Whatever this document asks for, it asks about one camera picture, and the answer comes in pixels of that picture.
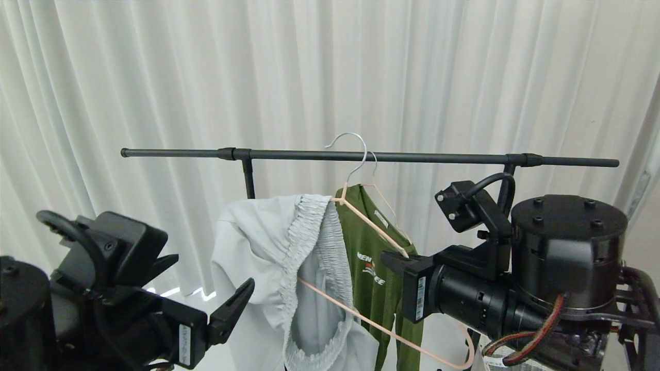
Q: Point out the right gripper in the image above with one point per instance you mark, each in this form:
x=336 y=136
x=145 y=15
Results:
x=464 y=299

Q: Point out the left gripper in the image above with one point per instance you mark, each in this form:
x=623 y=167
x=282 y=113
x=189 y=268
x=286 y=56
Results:
x=154 y=330

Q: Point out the pale grey garment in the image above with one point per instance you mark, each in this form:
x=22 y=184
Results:
x=252 y=247

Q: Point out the green printed sleeveless shirt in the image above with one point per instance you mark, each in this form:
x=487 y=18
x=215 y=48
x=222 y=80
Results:
x=376 y=304

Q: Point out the pink clothes hanger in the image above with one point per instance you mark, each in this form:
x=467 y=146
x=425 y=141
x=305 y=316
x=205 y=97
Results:
x=375 y=162
x=361 y=149

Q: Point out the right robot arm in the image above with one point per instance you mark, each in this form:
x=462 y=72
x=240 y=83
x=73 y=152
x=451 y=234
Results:
x=567 y=247

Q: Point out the white laundry basket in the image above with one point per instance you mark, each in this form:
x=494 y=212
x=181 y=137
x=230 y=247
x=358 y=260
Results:
x=495 y=363

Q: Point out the black clothes rack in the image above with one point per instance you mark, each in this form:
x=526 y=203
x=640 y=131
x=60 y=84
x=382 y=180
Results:
x=438 y=156

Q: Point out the white curtain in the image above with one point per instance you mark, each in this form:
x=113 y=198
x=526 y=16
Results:
x=309 y=67

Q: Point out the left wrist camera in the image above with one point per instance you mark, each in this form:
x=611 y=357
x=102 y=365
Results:
x=129 y=247

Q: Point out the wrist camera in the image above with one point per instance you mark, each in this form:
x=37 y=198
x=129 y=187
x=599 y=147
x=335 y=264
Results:
x=464 y=203
x=129 y=247

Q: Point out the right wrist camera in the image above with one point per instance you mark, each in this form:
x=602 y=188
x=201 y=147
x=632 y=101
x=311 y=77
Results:
x=464 y=203

